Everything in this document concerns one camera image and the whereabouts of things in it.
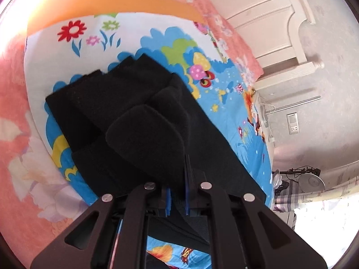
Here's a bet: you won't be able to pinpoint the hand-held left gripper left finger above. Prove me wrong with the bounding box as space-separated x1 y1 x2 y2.
30 182 172 269

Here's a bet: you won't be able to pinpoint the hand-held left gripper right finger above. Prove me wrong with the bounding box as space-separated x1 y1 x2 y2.
184 155 328 269

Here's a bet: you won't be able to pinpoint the black pants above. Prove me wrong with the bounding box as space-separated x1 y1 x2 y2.
45 53 267 255

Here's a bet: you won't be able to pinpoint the small white fan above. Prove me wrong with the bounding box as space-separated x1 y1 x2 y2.
271 169 284 194

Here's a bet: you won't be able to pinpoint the patterned curtain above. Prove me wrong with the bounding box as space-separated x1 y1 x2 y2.
292 175 359 210

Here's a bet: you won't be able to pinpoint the white wooden headboard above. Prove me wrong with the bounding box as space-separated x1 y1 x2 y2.
224 0 326 90

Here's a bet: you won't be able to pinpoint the white charger cable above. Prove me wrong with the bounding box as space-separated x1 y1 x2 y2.
258 98 277 146

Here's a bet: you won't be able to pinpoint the grey wall socket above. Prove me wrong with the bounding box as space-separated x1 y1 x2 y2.
287 113 300 134

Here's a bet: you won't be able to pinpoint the white wall conduit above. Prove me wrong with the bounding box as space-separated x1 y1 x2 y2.
276 96 321 110

